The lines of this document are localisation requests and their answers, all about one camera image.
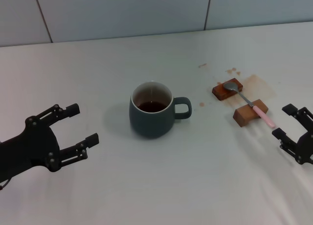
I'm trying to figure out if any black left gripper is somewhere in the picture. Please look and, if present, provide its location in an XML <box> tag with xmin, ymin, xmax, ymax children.
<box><xmin>0</xmin><ymin>103</ymin><xmax>100</xmax><ymax>184</ymax></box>

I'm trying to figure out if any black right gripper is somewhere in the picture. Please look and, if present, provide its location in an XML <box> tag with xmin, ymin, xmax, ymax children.
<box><xmin>272</xmin><ymin>103</ymin><xmax>313</xmax><ymax>165</ymax></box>

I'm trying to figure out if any pink handled metal spoon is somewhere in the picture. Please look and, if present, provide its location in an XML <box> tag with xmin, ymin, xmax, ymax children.
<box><xmin>222</xmin><ymin>82</ymin><xmax>276</xmax><ymax>129</ymax></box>

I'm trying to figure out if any grey ceramic mug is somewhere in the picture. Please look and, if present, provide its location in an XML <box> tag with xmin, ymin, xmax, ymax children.
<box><xmin>129</xmin><ymin>81</ymin><xmax>193</xmax><ymax>139</ymax></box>

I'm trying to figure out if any light brown wooden block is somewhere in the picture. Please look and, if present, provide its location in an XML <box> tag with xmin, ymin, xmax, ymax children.
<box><xmin>232</xmin><ymin>99</ymin><xmax>269</xmax><ymax>127</ymax></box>

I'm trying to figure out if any dark brown wooden block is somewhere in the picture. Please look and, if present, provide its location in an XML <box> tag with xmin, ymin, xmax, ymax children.
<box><xmin>211</xmin><ymin>77</ymin><xmax>244</xmax><ymax>101</ymax></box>

